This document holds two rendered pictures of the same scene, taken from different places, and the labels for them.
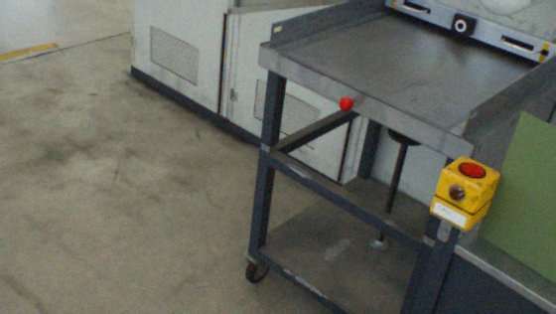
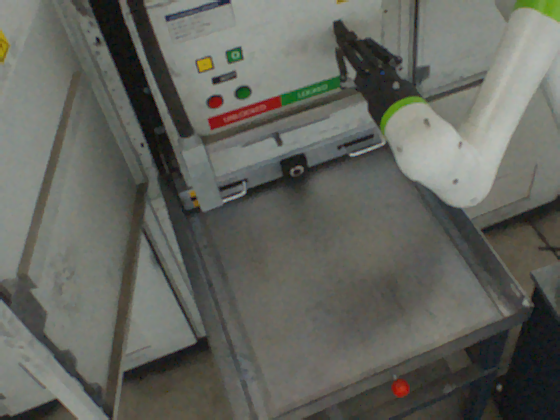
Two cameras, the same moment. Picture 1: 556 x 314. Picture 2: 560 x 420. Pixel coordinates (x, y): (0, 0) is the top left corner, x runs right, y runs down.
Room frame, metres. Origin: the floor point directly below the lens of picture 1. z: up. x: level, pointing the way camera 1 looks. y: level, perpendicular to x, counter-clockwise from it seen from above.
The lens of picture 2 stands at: (1.10, 0.32, 2.01)
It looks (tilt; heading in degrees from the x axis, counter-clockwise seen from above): 49 degrees down; 305
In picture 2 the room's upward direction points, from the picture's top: 6 degrees counter-clockwise
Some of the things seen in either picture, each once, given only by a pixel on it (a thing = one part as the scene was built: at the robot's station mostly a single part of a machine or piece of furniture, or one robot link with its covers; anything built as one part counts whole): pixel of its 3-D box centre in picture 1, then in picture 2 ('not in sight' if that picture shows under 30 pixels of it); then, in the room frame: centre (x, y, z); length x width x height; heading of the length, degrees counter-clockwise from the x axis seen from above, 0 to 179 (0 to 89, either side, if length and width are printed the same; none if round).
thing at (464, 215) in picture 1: (464, 193); not in sight; (0.96, -0.34, 0.85); 0.08 x 0.08 x 0.10; 53
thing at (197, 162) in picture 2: not in sight; (199, 169); (1.84, -0.26, 1.04); 0.08 x 0.05 x 0.17; 143
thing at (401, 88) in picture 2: not in sight; (396, 109); (1.47, -0.42, 1.23); 0.09 x 0.06 x 0.12; 53
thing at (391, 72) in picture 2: not in sight; (378, 82); (1.53, -0.47, 1.23); 0.09 x 0.08 x 0.07; 143
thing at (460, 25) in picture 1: (462, 24); (295, 167); (1.75, -0.46, 0.90); 0.06 x 0.03 x 0.05; 53
